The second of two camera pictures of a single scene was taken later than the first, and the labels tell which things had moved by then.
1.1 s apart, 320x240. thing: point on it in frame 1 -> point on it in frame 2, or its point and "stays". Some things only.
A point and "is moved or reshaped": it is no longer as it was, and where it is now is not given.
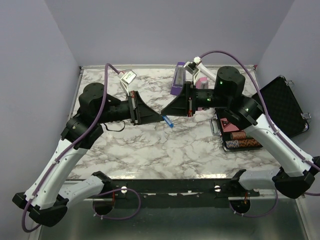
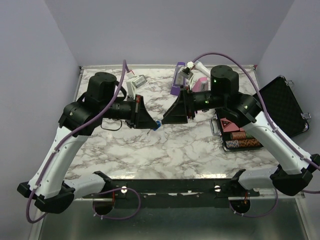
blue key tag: x=171 y=124 is moved or reshaped
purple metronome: x=179 y=79 stays
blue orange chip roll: x=249 y=143 stays
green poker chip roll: x=248 y=136 stays
